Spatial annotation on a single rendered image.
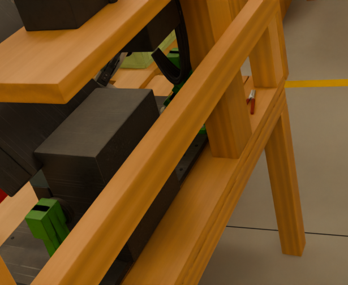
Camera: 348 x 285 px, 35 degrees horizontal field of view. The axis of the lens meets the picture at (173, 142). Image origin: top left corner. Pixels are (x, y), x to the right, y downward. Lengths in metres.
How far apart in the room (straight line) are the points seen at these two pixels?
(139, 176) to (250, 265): 1.57
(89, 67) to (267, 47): 1.13
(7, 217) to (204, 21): 0.84
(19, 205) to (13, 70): 0.88
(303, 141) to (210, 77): 1.96
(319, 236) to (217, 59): 1.44
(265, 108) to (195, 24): 0.54
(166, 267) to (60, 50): 0.67
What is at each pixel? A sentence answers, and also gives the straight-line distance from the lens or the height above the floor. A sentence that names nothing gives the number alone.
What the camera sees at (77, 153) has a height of 1.24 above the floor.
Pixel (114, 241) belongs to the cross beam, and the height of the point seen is 1.22.
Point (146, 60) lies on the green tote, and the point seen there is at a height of 0.82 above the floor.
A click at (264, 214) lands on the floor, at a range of 2.84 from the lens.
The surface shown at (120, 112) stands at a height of 1.24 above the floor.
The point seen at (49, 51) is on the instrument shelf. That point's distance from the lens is 1.03.
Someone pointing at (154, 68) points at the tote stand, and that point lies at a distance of 2.64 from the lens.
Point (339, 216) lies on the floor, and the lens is 2.79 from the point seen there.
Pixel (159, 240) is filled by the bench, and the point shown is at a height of 0.88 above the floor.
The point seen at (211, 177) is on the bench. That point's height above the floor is 0.88.
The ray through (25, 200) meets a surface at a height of 0.90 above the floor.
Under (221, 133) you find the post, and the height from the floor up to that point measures 0.97.
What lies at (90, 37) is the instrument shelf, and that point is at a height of 1.54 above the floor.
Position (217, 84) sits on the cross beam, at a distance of 1.42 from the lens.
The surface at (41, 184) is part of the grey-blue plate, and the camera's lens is 1.72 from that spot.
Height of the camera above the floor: 1.89
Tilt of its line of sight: 33 degrees down
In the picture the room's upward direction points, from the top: 15 degrees counter-clockwise
